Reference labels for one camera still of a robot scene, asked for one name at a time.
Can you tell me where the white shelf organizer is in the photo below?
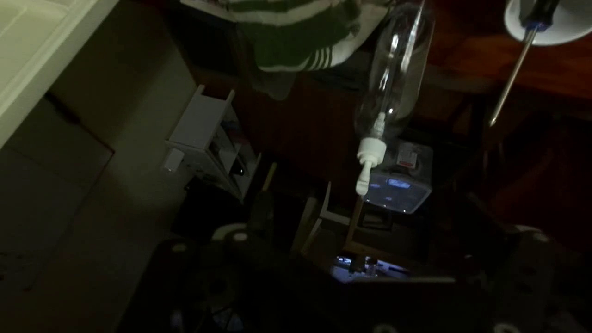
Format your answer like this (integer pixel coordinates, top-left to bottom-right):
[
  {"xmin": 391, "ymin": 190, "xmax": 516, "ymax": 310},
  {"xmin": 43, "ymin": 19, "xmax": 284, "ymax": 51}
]
[{"xmin": 162, "ymin": 85, "xmax": 262, "ymax": 202}]

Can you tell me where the green white striped cloth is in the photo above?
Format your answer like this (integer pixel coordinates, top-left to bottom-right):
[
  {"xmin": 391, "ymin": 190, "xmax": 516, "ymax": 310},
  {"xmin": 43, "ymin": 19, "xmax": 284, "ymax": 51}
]
[{"xmin": 180, "ymin": 0, "xmax": 394, "ymax": 101}]

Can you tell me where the grey device with screen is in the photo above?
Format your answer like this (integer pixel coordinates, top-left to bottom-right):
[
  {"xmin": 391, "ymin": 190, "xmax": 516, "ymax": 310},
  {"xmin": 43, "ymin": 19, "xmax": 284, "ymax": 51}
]
[{"xmin": 363, "ymin": 141, "xmax": 434, "ymax": 214}]

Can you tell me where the wooden frame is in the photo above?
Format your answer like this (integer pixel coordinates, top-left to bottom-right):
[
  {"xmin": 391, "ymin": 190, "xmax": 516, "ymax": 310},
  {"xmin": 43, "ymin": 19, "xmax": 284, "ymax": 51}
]
[{"xmin": 291, "ymin": 181, "xmax": 419, "ymax": 269}]

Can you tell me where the white cabinet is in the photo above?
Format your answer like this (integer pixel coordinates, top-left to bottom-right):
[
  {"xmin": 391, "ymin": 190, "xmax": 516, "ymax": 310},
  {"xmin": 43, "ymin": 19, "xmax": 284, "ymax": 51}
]
[{"xmin": 0, "ymin": 0, "xmax": 121, "ymax": 149}]

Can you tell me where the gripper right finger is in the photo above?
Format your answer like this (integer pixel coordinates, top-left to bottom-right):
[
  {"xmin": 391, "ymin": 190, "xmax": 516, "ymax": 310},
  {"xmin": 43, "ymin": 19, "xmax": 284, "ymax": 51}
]
[{"xmin": 466, "ymin": 225, "xmax": 592, "ymax": 333}]

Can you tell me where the clear pump bottle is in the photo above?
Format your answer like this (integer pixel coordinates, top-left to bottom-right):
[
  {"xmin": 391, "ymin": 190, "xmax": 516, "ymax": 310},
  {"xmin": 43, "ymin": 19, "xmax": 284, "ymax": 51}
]
[{"xmin": 354, "ymin": 0, "xmax": 436, "ymax": 197}]

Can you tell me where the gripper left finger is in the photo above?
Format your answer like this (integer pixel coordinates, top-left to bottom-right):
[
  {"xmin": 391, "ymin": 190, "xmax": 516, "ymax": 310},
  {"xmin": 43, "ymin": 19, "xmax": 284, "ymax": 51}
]
[{"xmin": 118, "ymin": 225, "xmax": 353, "ymax": 333}]

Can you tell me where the screwdriver with black blue handle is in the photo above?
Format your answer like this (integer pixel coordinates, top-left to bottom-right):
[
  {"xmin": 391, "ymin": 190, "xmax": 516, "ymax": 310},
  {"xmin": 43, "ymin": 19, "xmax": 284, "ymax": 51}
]
[{"xmin": 489, "ymin": 0, "xmax": 561, "ymax": 128}]

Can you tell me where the white colander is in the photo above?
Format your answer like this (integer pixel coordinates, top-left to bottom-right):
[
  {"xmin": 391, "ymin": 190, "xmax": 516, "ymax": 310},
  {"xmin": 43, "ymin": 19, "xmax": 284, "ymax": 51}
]
[{"xmin": 504, "ymin": 0, "xmax": 592, "ymax": 47}]

